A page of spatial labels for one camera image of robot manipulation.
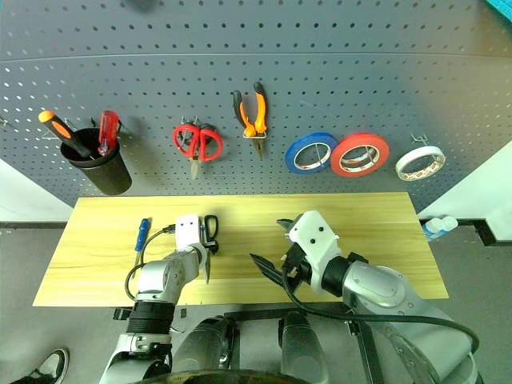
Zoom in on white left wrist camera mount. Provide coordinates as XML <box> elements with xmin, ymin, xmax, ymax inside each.
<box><xmin>174</xmin><ymin>213</ymin><xmax>202</xmax><ymax>252</ymax></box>

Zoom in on black white sneaker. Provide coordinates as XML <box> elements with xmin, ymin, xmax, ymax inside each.
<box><xmin>22</xmin><ymin>346</ymin><xmax>70</xmax><ymax>384</ymax></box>

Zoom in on white tape roll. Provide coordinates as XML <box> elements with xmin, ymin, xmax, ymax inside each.
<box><xmin>394</xmin><ymin>145</ymin><xmax>447</xmax><ymax>182</ymax></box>

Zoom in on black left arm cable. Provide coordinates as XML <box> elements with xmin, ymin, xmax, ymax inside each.
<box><xmin>124</xmin><ymin>225</ymin><xmax>178</xmax><ymax>302</ymax></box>

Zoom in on red handled scissors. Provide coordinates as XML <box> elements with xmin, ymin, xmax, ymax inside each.
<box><xmin>172</xmin><ymin>123</ymin><xmax>225</xmax><ymax>181</ymax></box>

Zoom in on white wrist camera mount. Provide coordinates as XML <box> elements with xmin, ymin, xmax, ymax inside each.
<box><xmin>288</xmin><ymin>210</ymin><xmax>342</xmax><ymax>296</ymax></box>
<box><xmin>174</xmin><ymin>213</ymin><xmax>202</xmax><ymax>252</ymax></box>

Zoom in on blue tape roll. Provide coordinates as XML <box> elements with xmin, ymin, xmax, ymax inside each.
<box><xmin>284</xmin><ymin>131</ymin><xmax>338</xmax><ymax>175</ymax></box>

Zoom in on orange black handled screwdriver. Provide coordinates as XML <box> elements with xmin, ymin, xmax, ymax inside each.
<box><xmin>38</xmin><ymin>110</ymin><xmax>95</xmax><ymax>159</ymax></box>

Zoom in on red tape roll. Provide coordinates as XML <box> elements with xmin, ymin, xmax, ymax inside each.
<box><xmin>330</xmin><ymin>132</ymin><xmax>390</xmax><ymax>178</ymax></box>

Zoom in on cyan foam block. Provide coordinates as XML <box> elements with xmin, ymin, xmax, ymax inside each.
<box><xmin>485</xmin><ymin>0</ymin><xmax>512</xmax><ymax>19</ymax></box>

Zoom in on blue handled screwdriver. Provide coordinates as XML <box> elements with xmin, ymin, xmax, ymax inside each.
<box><xmin>133</xmin><ymin>216</ymin><xmax>154</xmax><ymax>267</ymax></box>

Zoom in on red handled screwdriver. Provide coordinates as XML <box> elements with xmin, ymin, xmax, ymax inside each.
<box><xmin>97</xmin><ymin>110</ymin><xmax>122</xmax><ymax>158</ymax></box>

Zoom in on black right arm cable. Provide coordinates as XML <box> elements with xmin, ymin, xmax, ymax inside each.
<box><xmin>281</xmin><ymin>266</ymin><xmax>481</xmax><ymax>354</ymax></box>

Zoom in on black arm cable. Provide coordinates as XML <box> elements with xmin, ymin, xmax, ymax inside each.
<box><xmin>281</xmin><ymin>266</ymin><xmax>481</xmax><ymax>354</ymax></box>
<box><xmin>124</xmin><ymin>225</ymin><xmax>178</xmax><ymax>302</ymax></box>

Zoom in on black table frame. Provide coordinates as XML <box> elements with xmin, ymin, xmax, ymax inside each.
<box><xmin>114</xmin><ymin>302</ymin><xmax>379</xmax><ymax>384</ymax></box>

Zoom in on grey metal pegboard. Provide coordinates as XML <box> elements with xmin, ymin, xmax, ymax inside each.
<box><xmin>0</xmin><ymin>0</ymin><xmax>512</xmax><ymax>215</ymax></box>

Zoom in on orange black needle-nose pliers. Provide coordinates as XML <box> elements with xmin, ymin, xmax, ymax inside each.
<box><xmin>231</xmin><ymin>81</ymin><xmax>270</xmax><ymax>162</ymax></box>

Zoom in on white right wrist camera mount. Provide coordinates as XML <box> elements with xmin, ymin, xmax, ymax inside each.
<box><xmin>288</xmin><ymin>210</ymin><xmax>342</xmax><ymax>296</ymax></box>

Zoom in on black handled scissors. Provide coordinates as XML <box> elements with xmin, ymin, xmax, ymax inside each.
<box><xmin>202</xmin><ymin>214</ymin><xmax>221</xmax><ymax>286</ymax></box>

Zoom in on black plastic cup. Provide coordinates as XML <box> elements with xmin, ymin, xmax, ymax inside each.
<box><xmin>59</xmin><ymin>127</ymin><xmax>134</xmax><ymax>197</ymax></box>

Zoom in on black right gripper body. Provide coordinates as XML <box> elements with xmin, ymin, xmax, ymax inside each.
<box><xmin>280</xmin><ymin>242</ymin><xmax>314</xmax><ymax>290</ymax></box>

